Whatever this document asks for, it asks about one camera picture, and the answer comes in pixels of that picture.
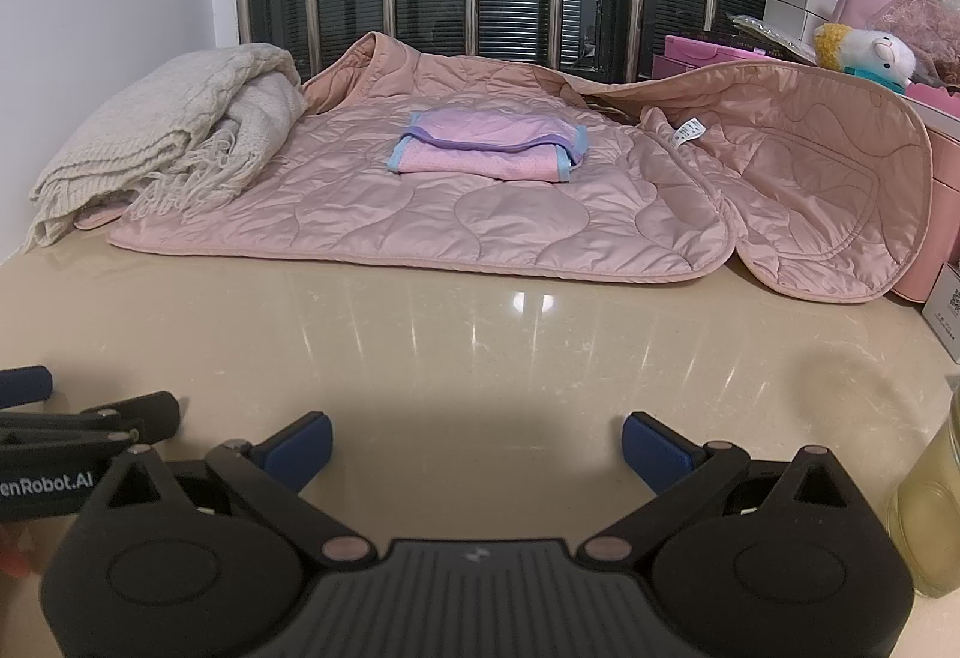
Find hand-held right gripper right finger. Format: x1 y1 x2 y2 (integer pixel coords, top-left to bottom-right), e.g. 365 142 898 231
583 410 852 564

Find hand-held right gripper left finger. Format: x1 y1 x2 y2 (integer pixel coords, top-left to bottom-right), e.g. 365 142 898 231
105 410 377 564

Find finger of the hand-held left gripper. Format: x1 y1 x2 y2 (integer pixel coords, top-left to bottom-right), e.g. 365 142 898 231
0 365 56 409
0 391 182 458

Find pink blue purple-trimmed garment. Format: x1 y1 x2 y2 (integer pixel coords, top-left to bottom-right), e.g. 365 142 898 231
386 109 587 185

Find person's left hand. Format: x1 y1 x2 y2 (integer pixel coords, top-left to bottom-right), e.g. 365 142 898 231
0 527 37 580

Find glass jar with yellowish content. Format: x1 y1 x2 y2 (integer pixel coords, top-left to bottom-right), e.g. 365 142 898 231
888 388 960 600

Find pink quilted blanket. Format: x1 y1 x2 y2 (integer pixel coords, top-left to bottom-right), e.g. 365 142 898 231
75 31 935 306

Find beige knitted blanket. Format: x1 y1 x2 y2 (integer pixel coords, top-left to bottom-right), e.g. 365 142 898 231
28 44 308 254

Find white printed carton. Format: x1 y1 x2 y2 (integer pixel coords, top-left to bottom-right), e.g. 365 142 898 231
921 259 960 363

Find dark patterned packet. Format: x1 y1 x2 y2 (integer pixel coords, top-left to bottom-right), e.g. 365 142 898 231
730 13 820 63

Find white yellow plush toy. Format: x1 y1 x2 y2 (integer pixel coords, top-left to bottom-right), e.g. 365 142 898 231
814 23 917 95

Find pink fluff in plastic bag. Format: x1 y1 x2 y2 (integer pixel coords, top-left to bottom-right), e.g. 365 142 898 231
862 0 960 87

